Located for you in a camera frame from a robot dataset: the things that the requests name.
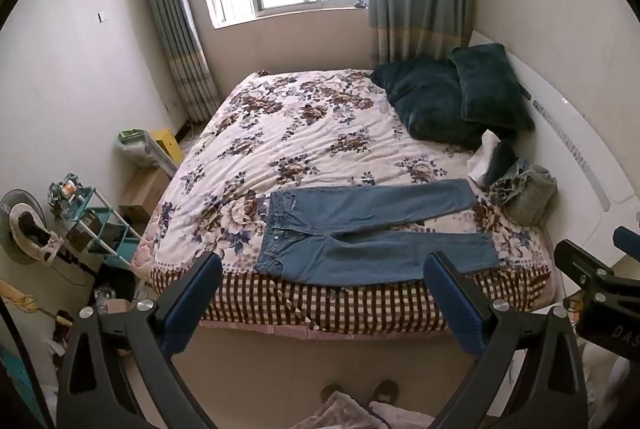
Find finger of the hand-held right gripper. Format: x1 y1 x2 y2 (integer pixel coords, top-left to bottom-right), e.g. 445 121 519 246
553 239 617 296
612 225 640 256

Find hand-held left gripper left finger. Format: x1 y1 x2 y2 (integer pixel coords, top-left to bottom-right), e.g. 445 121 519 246
56 251 223 429

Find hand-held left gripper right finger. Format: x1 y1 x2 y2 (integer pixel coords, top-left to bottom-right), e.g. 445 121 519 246
422 251 588 429

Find blue jeans pants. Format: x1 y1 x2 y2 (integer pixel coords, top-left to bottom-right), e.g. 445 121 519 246
254 179 501 287

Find folded grey clothes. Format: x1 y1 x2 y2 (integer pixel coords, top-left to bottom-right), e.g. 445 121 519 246
487 159 558 226

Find brown slipper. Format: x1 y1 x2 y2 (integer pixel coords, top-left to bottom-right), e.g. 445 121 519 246
370 379 400 405
320 383 347 406

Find teal storage rack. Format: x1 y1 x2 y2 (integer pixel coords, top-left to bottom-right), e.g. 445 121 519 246
50 182 143 271

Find cardboard box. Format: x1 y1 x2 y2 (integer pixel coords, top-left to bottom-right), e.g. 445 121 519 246
120 166 173 223

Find white bed headboard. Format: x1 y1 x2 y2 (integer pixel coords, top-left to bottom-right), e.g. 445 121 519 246
470 29 640 272

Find white and dark folded cloth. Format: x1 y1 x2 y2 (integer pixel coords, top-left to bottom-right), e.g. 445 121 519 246
466 130 502 187

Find plush grey cloth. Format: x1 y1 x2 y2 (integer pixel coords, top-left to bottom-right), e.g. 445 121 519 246
295 391 436 429

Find yellow box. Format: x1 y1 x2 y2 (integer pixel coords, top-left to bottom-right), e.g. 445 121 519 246
150 129 186 167

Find yellow mop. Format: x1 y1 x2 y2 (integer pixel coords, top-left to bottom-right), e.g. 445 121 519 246
0 279 74 326

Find standing fan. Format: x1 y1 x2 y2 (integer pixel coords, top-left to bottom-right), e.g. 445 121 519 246
0 189 65 268

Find small dark green pillow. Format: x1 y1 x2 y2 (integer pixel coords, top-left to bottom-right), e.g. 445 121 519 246
448 43 536 132

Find floral bed blanket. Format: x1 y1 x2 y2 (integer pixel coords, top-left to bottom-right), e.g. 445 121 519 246
132 69 557 336

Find large dark green pillow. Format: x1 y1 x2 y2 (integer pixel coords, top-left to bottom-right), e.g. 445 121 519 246
371 58 501 147

